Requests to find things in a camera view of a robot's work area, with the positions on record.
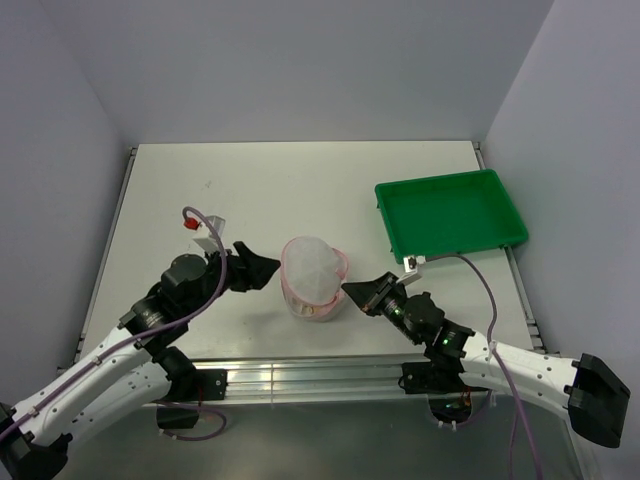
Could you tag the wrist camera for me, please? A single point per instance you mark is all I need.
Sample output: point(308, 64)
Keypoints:
point(412, 265)
point(207, 235)

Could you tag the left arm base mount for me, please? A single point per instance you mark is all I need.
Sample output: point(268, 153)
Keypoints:
point(197, 387)

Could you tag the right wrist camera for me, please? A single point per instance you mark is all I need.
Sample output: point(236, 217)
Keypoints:
point(412, 265)

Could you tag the white mesh laundry bag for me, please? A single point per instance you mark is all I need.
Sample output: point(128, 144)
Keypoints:
point(311, 276)

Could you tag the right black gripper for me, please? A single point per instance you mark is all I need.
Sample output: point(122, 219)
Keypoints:
point(369, 294)

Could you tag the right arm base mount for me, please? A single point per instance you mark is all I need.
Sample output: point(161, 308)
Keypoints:
point(451, 402)

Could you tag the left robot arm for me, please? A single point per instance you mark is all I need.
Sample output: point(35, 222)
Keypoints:
point(135, 364)

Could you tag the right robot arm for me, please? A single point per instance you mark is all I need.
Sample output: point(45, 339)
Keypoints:
point(584, 391)

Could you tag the aluminium frame rail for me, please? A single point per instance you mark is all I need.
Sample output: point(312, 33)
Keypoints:
point(265, 190)

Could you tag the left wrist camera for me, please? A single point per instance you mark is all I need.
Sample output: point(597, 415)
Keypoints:
point(207, 235)

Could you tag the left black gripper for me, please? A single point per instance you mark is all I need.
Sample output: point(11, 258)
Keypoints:
point(249, 269)

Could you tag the green plastic bin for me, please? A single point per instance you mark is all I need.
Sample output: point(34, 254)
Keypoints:
point(459, 213)

